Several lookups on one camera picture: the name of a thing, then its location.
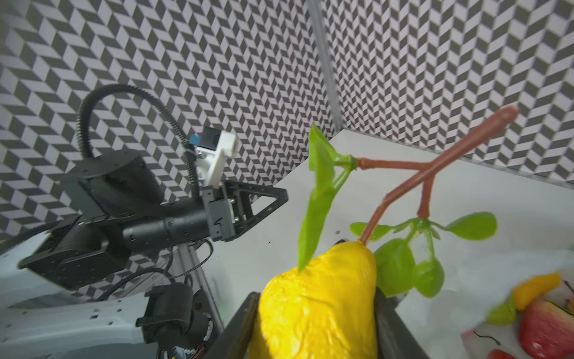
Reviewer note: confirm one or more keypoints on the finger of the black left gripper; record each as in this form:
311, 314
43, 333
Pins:
249, 204

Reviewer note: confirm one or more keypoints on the white plastic bag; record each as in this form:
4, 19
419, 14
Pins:
475, 283

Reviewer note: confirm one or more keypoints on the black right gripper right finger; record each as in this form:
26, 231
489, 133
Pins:
394, 339

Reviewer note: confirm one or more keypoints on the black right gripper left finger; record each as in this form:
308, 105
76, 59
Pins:
234, 341

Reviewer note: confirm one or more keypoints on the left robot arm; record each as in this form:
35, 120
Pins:
122, 213

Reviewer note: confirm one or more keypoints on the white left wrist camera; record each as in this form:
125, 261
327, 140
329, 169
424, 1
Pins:
212, 147

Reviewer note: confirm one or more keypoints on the aluminium corner post left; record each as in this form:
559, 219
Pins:
319, 30

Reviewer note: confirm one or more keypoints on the orange yellow fake fruit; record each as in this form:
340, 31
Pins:
529, 291

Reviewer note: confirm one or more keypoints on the green fake fruit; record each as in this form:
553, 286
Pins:
503, 314

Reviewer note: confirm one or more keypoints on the red fake strawberry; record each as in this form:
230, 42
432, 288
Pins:
500, 354

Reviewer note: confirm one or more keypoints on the yellow fake pear with leaves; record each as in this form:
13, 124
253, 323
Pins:
324, 307

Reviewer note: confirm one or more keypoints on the red fake apple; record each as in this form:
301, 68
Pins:
546, 331

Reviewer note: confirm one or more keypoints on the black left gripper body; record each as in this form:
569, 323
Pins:
211, 216

